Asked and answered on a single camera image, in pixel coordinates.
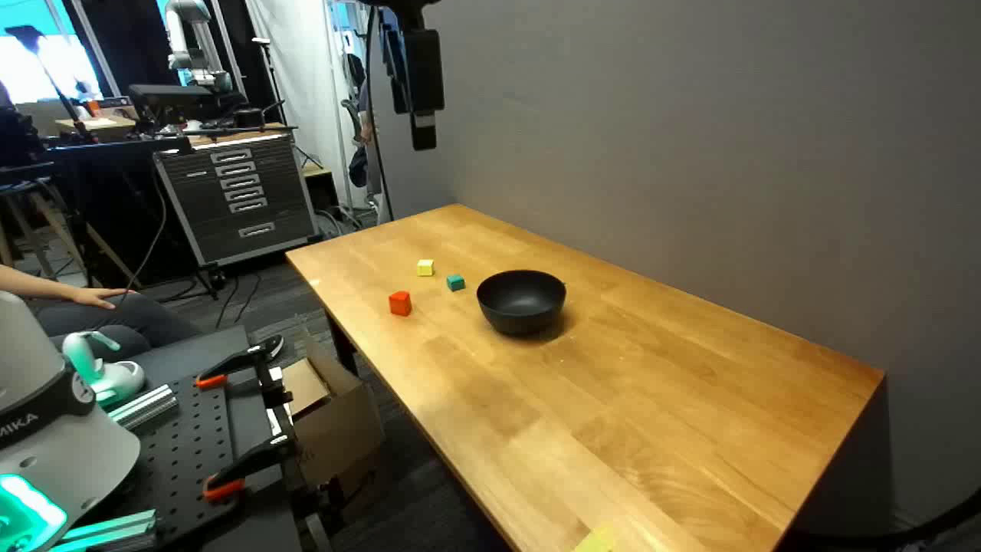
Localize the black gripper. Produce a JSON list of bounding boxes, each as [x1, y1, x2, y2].
[[405, 25, 449, 152]]

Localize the grey robot arm base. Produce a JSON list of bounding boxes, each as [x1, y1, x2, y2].
[[0, 287, 146, 552]]

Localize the seated person's forearm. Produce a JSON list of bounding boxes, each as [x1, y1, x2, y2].
[[0, 260, 87, 307]]

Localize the black bowl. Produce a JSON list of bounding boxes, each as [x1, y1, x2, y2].
[[477, 267, 570, 340]]

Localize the seated person's hand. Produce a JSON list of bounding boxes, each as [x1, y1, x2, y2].
[[73, 285, 132, 312]]

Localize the black flight case white print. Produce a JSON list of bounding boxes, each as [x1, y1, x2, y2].
[[150, 129, 322, 272]]

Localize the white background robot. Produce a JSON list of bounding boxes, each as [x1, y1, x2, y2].
[[162, 0, 239, 97]]

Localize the black box on desk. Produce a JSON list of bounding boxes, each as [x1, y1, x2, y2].
[[126, 79, 245, 129]]

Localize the black clamp orange tips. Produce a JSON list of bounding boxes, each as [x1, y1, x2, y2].
[[190, 333, 292, 400], [198, 405, 303, 506]]

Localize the cardboard box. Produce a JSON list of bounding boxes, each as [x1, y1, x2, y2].
[[276, 354, 390, 492]]

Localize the wooden table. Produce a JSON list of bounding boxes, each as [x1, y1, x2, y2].
[[281, 199, 888, 552]]

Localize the cluttered background desk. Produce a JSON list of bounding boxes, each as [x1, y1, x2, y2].
[[0, 101, 301, 287]]

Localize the seated person's dark trouser leg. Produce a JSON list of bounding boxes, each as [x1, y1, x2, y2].
[[27, 290, 202, 355]]

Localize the black tripod light stand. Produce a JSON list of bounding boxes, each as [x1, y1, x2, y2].
[[5, 25, 103, 148]]

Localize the black perforated breadboard plate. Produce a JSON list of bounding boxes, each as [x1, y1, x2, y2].
[[94, 323, 309, 552]]

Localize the white teal handheld device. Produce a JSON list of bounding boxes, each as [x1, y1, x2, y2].
[[59, 328, 148, 411]]

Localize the yellow sticky note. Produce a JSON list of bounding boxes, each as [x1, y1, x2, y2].
[[574, 526, 622, 552]]

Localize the aluminium extrusion rail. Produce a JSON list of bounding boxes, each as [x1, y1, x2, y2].
[[45, 506, 162, 552], [104, 383, 182, 430]]

